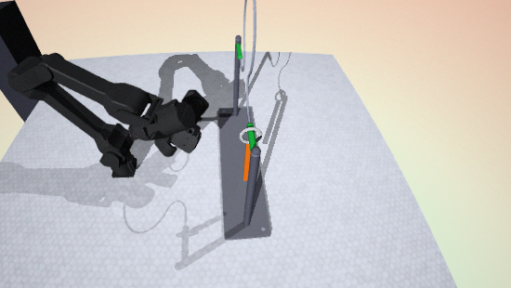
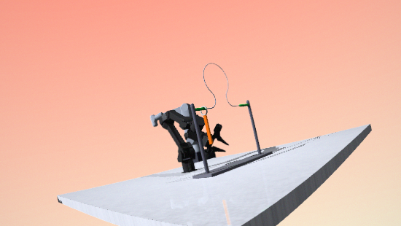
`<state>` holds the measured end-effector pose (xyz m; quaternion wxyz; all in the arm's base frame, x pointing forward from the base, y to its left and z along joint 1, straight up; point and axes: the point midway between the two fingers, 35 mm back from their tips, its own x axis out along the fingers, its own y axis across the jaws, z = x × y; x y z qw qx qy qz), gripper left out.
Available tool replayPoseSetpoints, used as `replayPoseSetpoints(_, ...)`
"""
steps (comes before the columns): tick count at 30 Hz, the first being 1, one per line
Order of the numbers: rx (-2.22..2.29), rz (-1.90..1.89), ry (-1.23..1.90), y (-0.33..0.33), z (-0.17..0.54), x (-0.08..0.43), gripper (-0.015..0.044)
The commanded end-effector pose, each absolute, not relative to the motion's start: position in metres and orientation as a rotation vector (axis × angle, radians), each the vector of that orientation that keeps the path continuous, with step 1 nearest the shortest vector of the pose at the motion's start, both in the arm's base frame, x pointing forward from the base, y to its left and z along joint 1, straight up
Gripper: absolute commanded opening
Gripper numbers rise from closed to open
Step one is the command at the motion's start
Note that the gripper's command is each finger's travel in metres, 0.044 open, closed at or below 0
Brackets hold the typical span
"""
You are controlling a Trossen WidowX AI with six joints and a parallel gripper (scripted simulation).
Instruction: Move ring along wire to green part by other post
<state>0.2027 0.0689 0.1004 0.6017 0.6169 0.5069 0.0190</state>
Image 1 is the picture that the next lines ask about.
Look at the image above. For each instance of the orange handle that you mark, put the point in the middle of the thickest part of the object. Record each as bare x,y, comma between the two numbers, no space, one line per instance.
247,149

